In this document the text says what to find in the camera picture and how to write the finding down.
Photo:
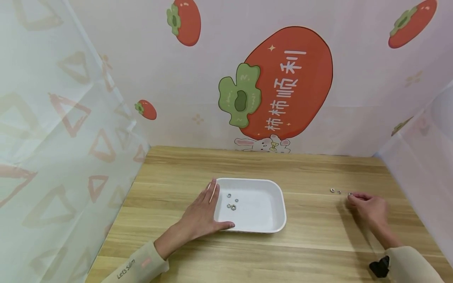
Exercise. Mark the person's left hand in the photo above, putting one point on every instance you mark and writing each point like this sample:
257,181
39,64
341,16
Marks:
198,218

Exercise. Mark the person's right hand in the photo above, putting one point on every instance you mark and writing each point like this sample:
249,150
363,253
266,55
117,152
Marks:
371,210

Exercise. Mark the person's right fingers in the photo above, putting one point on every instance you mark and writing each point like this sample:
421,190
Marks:
356,200

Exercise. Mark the person's left index finger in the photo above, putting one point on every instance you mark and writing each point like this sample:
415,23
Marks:
213,196

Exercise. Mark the person's left thumb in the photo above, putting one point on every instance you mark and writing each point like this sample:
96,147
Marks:
223,226

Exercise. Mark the person's left fingers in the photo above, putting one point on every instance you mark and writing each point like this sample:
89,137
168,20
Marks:
205,196

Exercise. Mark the white rectangular plastic tray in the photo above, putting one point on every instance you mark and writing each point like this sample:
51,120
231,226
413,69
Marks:
258,208

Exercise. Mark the person's right forearm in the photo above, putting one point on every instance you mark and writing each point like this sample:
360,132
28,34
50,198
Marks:
407,263

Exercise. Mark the person's left forearm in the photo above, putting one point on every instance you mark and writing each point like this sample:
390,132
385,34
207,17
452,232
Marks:
152,255

